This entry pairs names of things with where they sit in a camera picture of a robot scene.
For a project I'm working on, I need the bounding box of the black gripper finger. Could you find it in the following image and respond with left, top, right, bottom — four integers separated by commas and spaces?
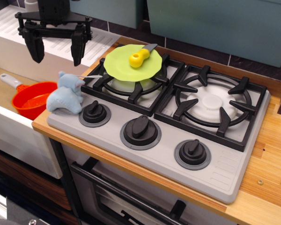
22, 28, 44, 63
71, 24, 87, 66

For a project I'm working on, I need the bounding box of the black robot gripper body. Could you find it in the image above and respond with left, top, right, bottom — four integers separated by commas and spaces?
15, 0, 92, 40

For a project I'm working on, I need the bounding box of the grey toy faucet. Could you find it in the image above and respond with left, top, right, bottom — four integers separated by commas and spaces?
24, 0, 39, 12

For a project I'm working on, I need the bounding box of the green plastic plate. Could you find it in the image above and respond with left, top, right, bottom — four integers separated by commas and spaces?
104, 44, 163, 82

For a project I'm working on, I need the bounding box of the light blue plush animal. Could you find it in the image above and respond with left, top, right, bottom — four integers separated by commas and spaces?
46, 71, 85, 114

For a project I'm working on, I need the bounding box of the black left stove knob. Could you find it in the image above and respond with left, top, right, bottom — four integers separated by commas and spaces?
79, 100, 111, 128

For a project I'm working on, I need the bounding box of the black stove knob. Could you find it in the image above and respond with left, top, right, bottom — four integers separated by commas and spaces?
174, 139, 211, 171
79, 100, 111, 128
120, 115, 162, 150

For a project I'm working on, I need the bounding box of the black left burner grate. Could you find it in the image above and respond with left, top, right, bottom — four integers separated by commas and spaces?
81, 54, 185, 116

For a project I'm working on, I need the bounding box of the black burner grate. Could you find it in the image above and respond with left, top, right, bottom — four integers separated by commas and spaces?
154, 64, 271, 152
81, 54, 185, 116

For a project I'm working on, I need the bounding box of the white toy sink unit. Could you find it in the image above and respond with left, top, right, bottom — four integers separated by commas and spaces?
0, 5, 119, 179

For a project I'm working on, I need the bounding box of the black middle stove knob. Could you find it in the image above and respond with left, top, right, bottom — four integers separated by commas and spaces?
120, 115, 162, 150

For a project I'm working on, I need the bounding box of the grey toy stove top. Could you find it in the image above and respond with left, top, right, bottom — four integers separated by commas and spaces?
46, 53, 272, 204

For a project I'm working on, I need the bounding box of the black right burner grate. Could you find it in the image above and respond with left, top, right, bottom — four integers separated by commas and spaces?
154, 64, 271, 152

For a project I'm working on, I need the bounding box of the toy oven door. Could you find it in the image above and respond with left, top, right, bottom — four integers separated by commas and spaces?
70, 157, 186, 225

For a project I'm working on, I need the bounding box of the black right stove knob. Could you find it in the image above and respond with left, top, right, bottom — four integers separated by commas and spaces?
174, 139, 211, 171

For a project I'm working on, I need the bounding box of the orange pot grey handle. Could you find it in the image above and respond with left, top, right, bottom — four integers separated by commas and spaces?
0, 74, 58, 120

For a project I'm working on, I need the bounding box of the yellow handled toy knife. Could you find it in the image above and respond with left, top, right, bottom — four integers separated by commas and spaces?
129, 44, 158, 68

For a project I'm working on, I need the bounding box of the teal box on wall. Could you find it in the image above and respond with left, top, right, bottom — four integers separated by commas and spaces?
70, 0, 281, 67

